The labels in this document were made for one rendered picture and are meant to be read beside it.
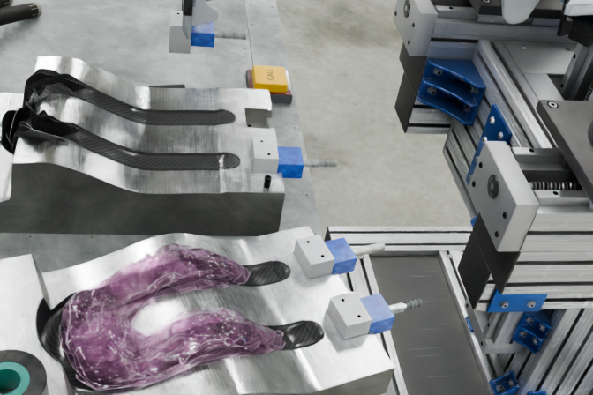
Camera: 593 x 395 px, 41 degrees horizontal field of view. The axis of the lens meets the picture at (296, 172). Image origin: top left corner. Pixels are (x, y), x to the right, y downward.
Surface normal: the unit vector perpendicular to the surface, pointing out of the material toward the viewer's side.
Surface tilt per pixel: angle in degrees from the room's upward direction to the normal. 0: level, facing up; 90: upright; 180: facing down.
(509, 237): 90
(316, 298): 0
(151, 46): 0
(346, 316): 0
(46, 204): 90
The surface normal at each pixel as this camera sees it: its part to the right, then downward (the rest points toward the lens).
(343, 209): 0.14, -0.76
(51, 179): 0.11, 0.65
